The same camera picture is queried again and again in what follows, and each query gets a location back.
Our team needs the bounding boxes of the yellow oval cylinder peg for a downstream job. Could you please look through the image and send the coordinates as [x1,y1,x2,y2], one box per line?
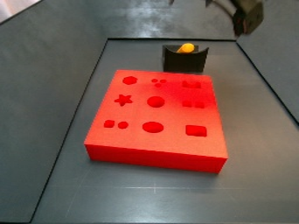
[177,43,195,53]

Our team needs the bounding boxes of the black curved fixture cradle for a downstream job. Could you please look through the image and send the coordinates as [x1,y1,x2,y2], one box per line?
[163,45,209,73]

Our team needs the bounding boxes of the red foam shape-sorter block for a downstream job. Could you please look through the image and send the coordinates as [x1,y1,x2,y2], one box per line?
[84,70,228,173]

